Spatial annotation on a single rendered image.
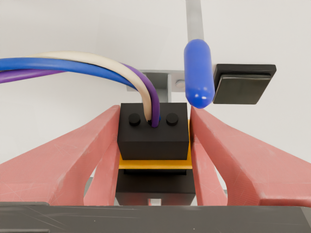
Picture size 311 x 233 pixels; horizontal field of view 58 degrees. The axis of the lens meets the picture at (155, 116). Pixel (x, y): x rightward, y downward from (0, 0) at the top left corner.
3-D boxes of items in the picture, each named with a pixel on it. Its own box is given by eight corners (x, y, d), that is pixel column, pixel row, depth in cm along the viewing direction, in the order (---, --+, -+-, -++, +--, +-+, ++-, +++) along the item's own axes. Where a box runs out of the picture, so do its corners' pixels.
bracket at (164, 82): (127, 88, 22) (121, 149, 19) (124, 69, 20) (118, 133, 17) (186, 89, 22) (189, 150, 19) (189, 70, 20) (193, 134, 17)
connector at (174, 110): (131, 149, 17) (129, 181, 15) (120, 99, 13) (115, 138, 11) (182, 149, 16) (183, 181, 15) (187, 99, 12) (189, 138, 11)
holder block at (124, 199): (127, 157, 21) (122, 214, 19) (118, 120, 16) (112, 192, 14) (184, 158, 21) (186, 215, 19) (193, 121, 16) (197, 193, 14)
